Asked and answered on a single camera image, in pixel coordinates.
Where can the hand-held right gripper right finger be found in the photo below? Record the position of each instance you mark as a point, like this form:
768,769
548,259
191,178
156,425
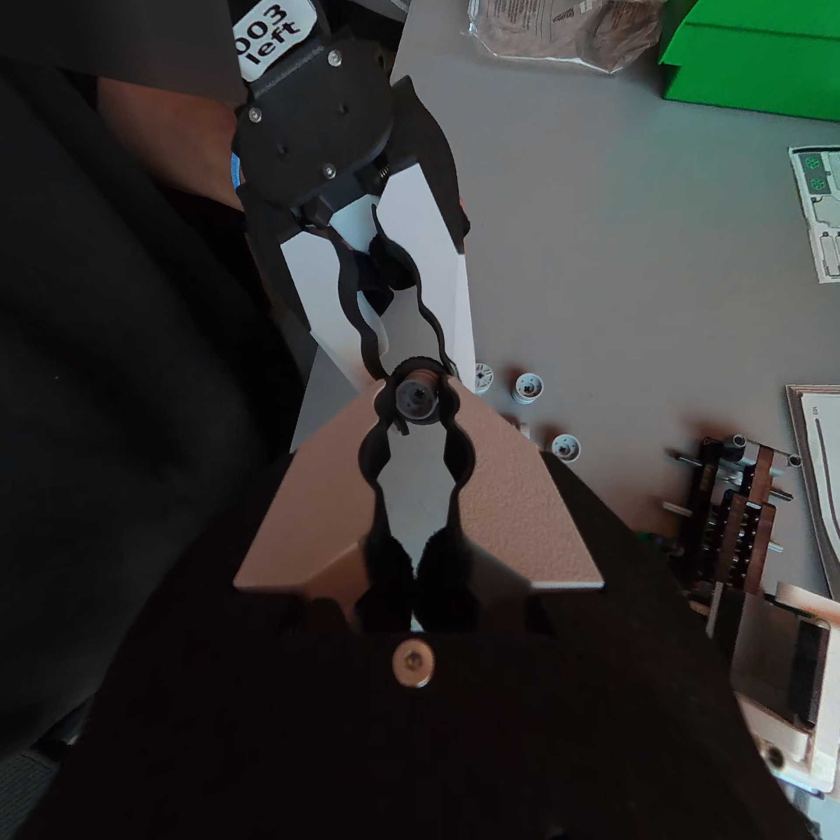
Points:
517,514

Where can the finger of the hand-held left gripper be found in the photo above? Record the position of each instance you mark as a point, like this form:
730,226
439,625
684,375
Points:
315,290
432,274

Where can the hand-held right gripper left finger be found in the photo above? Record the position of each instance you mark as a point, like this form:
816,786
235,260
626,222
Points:
315,514

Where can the black rubber tire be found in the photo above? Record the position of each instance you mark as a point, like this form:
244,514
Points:
413,363

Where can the person's left forearm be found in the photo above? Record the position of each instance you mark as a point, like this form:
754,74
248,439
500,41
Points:
163,146

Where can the blue wristband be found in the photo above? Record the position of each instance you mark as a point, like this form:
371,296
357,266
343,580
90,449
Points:
235,170

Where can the partly built toy truck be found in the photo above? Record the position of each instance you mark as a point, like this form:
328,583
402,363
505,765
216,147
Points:
734,524

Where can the clear plastic bag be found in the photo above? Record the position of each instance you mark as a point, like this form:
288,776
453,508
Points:
558,34

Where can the instruction booklet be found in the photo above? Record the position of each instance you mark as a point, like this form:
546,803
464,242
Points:
819,491

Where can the green white sticker sheet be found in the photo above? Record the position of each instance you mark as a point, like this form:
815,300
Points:
816,222

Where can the green plastic bin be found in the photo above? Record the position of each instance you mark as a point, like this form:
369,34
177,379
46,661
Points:
754,60

